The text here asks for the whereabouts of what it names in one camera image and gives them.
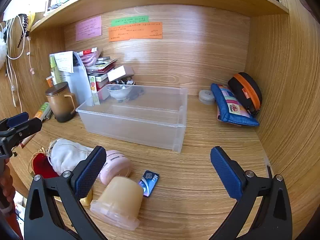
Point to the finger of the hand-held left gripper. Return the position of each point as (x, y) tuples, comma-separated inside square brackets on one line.
[(28, 127), (17, 119)]

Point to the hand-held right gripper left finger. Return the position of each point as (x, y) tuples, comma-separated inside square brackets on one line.
[(90, 172)]

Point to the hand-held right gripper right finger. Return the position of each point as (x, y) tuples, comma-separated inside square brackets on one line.
[(226, 172)]

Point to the pink round jar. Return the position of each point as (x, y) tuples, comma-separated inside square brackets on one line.
[(116, 167)]

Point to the beige jelly cup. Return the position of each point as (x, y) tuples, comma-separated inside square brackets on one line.
[(120, 200)]

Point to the small dark blue packet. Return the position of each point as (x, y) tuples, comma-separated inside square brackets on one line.
[(149, 183)]

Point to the clear plastic storage bin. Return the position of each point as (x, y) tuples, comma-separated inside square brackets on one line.
[(140, 127)]

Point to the green orange tube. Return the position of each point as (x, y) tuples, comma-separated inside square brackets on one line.
[(42, 110)]

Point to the wooden desk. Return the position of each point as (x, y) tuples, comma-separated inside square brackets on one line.
[(200, 155)]

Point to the brown mug with lid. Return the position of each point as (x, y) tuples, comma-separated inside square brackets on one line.
[(58, 102)]

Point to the red velvet pouch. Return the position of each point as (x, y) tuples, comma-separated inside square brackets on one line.
[(43, 167)]

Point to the small orange box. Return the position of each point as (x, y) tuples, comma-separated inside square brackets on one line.
[(49, 81)]

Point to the green spray bottle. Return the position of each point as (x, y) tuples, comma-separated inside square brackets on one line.
[(55, 70)]

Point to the blue patchwork pouch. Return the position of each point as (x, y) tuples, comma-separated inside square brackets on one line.
[(232, 107)]

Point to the translucent white file holder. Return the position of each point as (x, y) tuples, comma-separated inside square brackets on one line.
[(78, 85)]

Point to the white fluffy item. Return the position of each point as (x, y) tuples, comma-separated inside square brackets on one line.
[(2, 47)]

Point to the white paper notes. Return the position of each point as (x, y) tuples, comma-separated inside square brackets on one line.
[(63, 61)]

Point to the fruit print box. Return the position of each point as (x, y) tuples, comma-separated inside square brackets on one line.
[(93, 90)]

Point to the round translucent container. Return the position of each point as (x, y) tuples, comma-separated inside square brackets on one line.
[(207, 97)]

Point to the black orange zip case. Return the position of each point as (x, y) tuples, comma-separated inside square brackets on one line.
[(246, 90)]

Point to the glass bowl with trinkets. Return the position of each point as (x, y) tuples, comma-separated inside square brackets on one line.
[(118, 91)]

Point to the small dark object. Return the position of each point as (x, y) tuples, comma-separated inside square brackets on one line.
[(135, 95)]

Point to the stack of books and packets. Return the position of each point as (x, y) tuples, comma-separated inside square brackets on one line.
[(101, 70)]

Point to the small white box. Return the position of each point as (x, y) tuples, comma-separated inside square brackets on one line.
[(118, 73)]

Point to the pink paper note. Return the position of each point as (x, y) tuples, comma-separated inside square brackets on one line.
[(88, 28)]

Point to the orange paper note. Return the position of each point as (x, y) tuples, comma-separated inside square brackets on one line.
[(135, 32)]

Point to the green paper note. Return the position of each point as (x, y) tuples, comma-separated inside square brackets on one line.
[(130, 20)]

